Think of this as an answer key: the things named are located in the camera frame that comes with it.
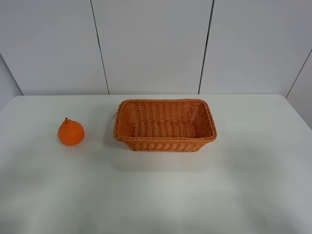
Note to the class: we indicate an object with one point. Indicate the orange with knobbed top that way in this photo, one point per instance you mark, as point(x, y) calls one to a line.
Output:
point(70, 132)

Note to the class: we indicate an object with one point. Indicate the orange woven wicker basket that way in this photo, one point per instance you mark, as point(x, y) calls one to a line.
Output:
point(166, 125)

